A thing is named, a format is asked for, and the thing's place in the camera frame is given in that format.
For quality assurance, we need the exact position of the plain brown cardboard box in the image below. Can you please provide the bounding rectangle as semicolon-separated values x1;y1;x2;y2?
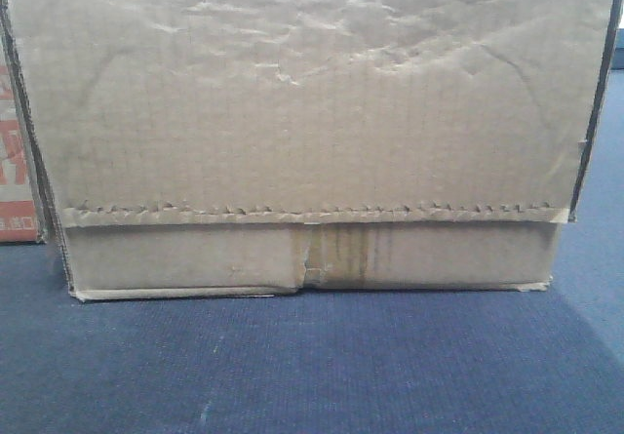
1;0;622;300

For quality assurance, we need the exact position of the red printed cardboard box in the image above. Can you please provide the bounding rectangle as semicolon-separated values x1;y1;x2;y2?
1;0;49;244

